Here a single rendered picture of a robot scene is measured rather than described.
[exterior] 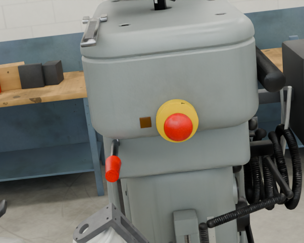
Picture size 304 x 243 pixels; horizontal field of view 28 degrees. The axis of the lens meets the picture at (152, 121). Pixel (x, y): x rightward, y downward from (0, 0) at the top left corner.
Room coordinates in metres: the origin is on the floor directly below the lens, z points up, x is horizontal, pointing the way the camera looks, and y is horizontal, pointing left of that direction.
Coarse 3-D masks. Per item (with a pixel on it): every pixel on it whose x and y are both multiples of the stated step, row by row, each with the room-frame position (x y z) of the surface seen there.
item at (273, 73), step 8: (256, 48) 1.02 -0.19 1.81; (256, 56) 0.96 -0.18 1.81; (264, 56) 0.96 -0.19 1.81; (264, 64) 0.90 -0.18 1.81; (272, 64) 0.90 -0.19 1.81; (264, 72) 0.87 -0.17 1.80; (272, 72) 0.86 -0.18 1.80; (280, 72) 0.86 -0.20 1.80; (264, 80) 0.86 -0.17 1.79; (272, 80) 0.86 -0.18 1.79; (280, 80) 0.86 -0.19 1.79; (272, 88) 0.86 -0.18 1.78; (280, 88) 0.86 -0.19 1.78
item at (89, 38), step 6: (84, 18) 0.98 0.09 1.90; (90, 18) 0.98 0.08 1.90; (96, 18) 0.97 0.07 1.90; (102, 18) 0.97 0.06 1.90; (90, 24) 0.91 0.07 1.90; (96, 24) 0.91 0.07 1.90; (90, 30) 0.85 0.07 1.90; (96, 30) 0.85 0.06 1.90; (84, 36) 0.81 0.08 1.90; (90, 36) 0.80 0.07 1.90; (96, 36) 0.80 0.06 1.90; (84, 42) 0.77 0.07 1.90; (90, 42) 0.77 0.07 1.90; (96, 42) 0.78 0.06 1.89
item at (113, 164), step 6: (114, 144) 0.90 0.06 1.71; (114, 150) 0.87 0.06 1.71; (114, 156) 0.84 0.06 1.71; (108, 162) 0.82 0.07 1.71; (114, 162) 0.81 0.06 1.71; (120, 162) 0.83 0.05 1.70; (108, 168) 0.80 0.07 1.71; (114, 168) 0.79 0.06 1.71; (120, 168) 0.82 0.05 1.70; (108, 174) 0.79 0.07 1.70; (114, 174) 0.79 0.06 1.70; (108, 180) 0.79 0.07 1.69; (114, 180) 0.79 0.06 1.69
